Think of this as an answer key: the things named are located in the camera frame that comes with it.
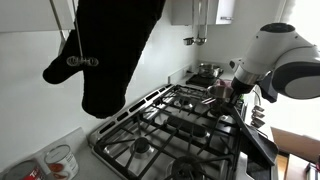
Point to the small pot on burner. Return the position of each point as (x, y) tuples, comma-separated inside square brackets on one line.
[(208, 70)]

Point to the wooden cutting board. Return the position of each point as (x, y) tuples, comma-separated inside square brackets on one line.
[(295, 153)]

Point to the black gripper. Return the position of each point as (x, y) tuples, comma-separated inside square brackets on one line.
[(239, 88)]

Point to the gray towel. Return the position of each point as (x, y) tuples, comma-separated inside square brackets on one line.
[(267, 149)]

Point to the black portable burner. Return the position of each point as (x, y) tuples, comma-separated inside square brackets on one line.
[(201, 81)]

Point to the hanging metal ladle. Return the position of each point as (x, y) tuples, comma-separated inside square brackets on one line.
[(199, 23)]

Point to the stainless gas stove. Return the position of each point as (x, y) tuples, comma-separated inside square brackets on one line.
[(171, 134)]

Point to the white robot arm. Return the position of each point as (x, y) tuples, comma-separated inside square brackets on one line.
[(279, 61)]

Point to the white upper cabinet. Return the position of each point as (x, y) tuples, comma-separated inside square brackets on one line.
[(220, 12)]

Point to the stainless steel pot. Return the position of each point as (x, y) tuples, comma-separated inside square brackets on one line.
[(217, 96)]

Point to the tomato can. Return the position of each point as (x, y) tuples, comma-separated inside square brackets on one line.
[(26, 170), (62, 163)]

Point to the tomato can left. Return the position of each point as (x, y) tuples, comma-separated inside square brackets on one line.
[(26, 170)]

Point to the tomato can right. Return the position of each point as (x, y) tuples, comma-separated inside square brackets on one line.
[(62, 163)]

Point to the black oven mitt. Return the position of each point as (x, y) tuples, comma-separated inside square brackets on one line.
[(106, 48)]

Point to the pink cloth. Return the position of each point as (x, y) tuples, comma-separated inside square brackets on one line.
[(221, 82)]

